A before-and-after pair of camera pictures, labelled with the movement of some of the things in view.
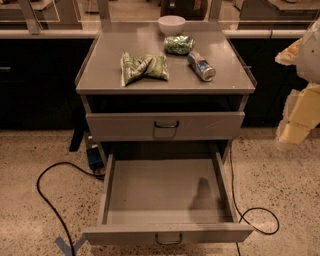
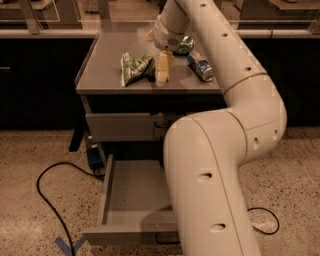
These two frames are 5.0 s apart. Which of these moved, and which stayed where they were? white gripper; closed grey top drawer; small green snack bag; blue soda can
Moved: white gripper
Stayed: blue soda can; closed grey top drawer; small green snack bag
